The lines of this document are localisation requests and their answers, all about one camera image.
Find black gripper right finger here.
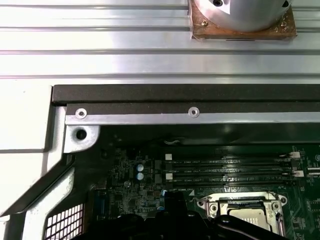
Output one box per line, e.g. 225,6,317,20
175,190,286,240

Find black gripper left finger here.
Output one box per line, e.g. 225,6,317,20
91,190,176,240

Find silver topped CPU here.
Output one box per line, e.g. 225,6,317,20
228,206,267,232

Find CPU socket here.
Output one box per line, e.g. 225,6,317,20
197,191,288,240

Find RAM slot black clips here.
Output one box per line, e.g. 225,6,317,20
154,161,300,175
154,178,297,193

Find RAM slot white clips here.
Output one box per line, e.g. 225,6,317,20
164,152,302,166
164,171,305,185

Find green motherboard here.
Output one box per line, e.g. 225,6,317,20
92,144,320,240

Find black PC case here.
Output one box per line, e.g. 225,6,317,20
0,83,320,240

